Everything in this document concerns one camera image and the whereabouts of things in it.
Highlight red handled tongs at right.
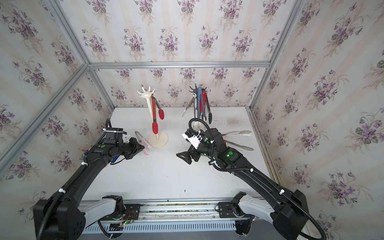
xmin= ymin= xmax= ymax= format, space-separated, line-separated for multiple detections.
xmin=224 ymin=140 xmax=254 ymax=151

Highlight cream steel tongs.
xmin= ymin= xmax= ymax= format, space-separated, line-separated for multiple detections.
xmin=182 ymin=94 xmax=197 ymax=117

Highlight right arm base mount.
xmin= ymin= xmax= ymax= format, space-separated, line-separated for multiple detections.
xmin=214 ymin=192 xmax=256 ymax=236

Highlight dark grey utensil rack stand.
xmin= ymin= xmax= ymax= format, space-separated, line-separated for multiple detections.
xmin=188 ymin=83 xmax=208 ymax=133

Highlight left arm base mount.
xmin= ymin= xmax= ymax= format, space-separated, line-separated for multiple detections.
xmin=97 ymin=195 xmax=142 ymax=236

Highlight white tipped tongs at right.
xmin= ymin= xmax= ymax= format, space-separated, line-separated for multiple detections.
xmin=222 ymin=130 xmax=252 ymax=137

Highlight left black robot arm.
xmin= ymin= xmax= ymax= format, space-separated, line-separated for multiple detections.
xmin=33 ymin=119 xmax=145 ymax=240

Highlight aluminium front rail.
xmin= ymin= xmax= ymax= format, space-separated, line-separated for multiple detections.
xmin=74 ymin=197 xmax=304 ymax=224

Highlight red handled steel tongs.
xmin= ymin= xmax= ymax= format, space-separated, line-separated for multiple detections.
xmin=201 ymin=90 xmax=207 ymax=121

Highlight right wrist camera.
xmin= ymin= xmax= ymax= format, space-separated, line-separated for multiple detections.
xmin=182 ymin=129 xmax=206 ymax=150

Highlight black steel tongs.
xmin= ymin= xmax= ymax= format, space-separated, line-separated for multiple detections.
xmin=203 ymin=89 xmax=213 ymax=124

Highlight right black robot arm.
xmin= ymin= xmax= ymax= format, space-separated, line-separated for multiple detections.
xmin=177 ymin=118 xmax=327 ymax=240

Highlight pink cup of pens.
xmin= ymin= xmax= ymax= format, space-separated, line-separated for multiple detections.
xmin=78 ymin=143 xmax=92 ymax=158

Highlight cream utensil rack stand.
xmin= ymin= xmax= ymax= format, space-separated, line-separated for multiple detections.
xmin=137 ymin=87 xmax=169 ymax=148

